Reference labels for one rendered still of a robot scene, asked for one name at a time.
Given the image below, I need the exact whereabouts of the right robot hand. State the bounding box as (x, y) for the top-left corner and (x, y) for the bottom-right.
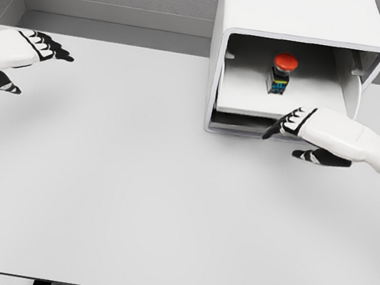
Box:
(258, 100), (379, 173)

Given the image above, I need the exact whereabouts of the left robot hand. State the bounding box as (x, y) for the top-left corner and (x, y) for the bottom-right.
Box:
(0, 24), (79, 104)

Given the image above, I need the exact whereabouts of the white tabletop storage cabinet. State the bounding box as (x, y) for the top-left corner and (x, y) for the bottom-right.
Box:
(197, 0), (380, 160)

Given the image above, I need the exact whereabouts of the red button load switch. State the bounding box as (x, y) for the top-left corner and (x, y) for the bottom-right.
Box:
(264, 51), (301, 99)

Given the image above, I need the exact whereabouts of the white cabinet sliding door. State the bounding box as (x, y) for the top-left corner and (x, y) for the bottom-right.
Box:
(322, 46), (369, 122)

